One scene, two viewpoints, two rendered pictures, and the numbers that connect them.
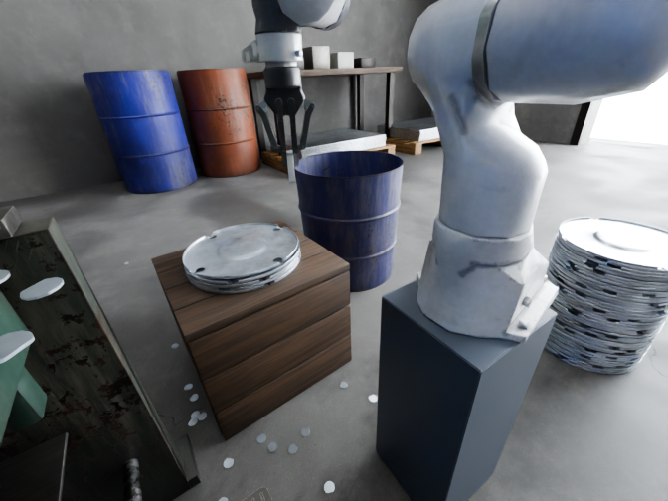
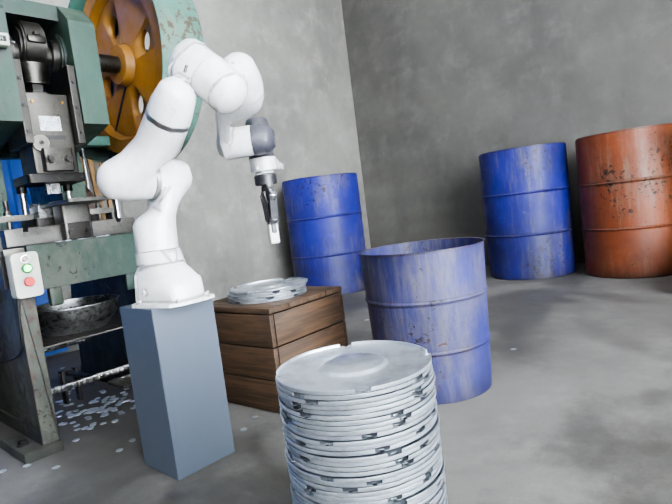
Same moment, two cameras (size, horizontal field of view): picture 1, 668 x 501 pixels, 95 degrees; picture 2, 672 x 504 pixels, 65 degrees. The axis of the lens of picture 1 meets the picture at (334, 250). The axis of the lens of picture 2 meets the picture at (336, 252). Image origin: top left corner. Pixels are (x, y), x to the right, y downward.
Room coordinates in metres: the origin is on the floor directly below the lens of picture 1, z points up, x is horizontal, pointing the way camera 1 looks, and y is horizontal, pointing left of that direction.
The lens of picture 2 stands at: (0.44, -1.69, 0.65)
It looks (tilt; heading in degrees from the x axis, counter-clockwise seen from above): 5 degrees down; 74
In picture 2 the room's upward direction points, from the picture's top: 7 degrees counter-clockwise
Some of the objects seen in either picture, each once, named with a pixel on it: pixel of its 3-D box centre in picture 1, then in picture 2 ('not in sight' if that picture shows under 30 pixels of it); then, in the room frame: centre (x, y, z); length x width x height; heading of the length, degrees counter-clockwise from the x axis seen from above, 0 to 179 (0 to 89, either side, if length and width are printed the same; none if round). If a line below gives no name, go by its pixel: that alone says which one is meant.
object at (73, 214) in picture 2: not in sight; (77, 218); (0.09, 0.33, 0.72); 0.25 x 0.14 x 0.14; 122
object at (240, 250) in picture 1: (243, 247); (268, 285); (0.71, 0.24, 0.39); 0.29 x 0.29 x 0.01
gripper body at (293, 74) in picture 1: (283, 91); (266, 187); (0.73, 0.09, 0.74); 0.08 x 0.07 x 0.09; 97
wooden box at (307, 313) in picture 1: (256, 311); (274, 341); (0.70, 0.23, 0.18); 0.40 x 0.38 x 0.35; 125
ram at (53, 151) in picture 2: not in sight; (47, 133); (0.02, 0.44, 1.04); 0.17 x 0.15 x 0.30; 122
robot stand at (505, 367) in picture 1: (445, 398); (178, 380); (0.36, -0.20, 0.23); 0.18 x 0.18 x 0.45; 31
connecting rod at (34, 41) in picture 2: not in sight; (31, 70); (-0.01, 0.47, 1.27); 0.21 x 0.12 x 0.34; 122
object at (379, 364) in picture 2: (624, 240); (353, 364); (0.71, -0.77, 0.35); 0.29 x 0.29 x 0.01
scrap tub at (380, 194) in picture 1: (349, 219); (427, 315); (1.19, -0.07, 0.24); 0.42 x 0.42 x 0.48
